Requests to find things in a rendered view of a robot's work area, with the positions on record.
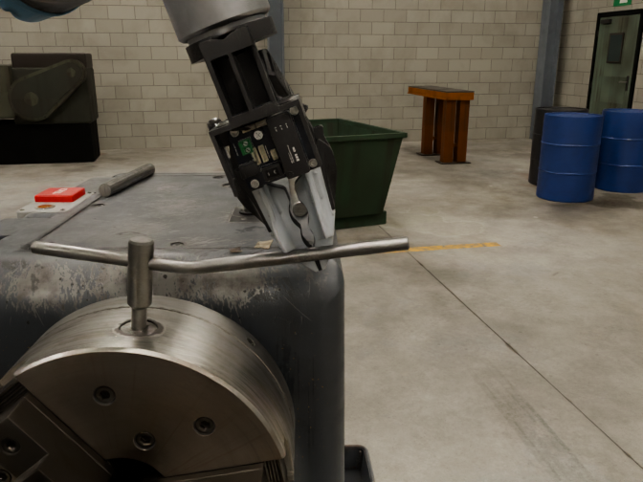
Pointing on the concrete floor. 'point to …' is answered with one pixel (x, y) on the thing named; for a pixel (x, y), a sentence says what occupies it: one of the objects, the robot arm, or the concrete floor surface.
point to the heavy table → (444, 122)
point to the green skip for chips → (361, 169)
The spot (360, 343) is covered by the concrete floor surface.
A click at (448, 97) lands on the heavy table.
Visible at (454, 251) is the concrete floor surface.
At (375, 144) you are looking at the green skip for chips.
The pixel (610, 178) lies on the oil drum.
